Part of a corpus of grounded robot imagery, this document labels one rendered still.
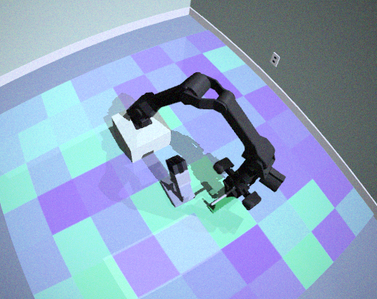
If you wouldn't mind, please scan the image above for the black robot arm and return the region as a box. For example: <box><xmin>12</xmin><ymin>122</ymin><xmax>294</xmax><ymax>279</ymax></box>
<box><xmin>126</xmin><ymin>72</ymin><xmax>286</xmax><ymax>193</ymax></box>

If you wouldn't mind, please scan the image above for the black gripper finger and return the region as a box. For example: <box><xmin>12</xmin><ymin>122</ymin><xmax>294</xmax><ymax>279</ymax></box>
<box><xmin>226</xmin><ymin>189</ymin><xmax>241</xmax><ymax>199</ymax></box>
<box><xmin>223</xmin><ymin>179</ymin><xmax>234</xmax><ymax>194</ymax></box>

